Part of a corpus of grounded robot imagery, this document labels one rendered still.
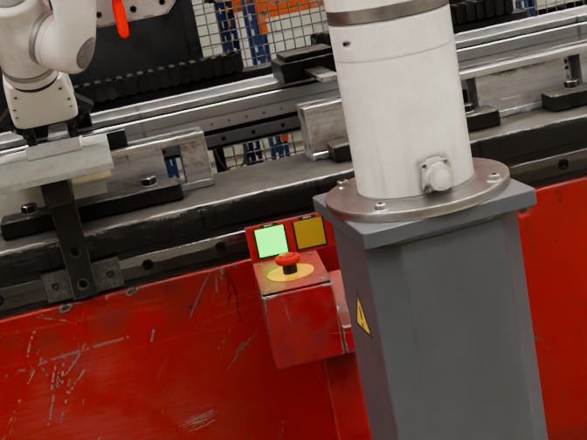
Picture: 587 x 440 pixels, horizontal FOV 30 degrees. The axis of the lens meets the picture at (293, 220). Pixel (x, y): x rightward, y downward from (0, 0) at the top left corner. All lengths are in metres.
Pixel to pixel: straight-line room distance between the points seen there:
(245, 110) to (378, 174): 1.09
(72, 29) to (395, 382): 0.70
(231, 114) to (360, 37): 1.11
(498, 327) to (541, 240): 0.84
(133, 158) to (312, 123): 0.31
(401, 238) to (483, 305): 0.12
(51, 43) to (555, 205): 0.90
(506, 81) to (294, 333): 0.66
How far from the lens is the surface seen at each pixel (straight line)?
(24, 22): 1.56
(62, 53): 1.55
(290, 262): 1.63
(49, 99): 1.70
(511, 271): 1.11
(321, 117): 1.90
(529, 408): 1.16
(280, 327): 1.61
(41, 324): 1.81
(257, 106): 2.15
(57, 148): 1.77
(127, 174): 1.87
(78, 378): 1.84
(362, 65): 1.05
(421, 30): 1.05
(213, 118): 2.14
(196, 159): 1.88
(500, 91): 2.00
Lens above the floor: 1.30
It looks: 16 degrees down
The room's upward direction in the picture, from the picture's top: 11 degrees counter-clockwise
